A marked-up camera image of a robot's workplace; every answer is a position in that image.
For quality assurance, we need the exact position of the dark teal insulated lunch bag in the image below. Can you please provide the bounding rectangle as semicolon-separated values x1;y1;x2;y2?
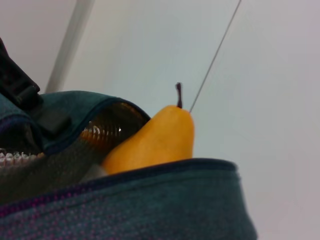
0;90;259;240

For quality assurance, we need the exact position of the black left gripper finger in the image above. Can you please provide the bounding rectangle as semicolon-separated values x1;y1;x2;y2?
0;37;71;136

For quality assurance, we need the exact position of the orange yellow pear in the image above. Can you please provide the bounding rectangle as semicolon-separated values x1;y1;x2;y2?
101;82;195;176

